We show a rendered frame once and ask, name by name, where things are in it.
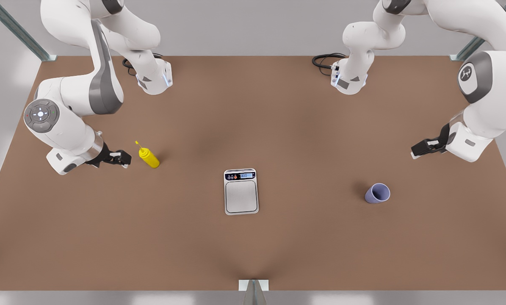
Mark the silver kitchen scale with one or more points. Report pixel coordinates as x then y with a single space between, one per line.
241 192

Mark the yellow sauce bottle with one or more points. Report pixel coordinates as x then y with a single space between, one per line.
149 157

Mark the lilac cup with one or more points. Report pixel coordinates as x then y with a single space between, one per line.
377 193

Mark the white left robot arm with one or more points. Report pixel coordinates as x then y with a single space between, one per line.
485 91

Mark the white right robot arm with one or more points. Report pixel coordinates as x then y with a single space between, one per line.
73 99

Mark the silver frame post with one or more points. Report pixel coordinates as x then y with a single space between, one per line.
481 40
254 292
17 29

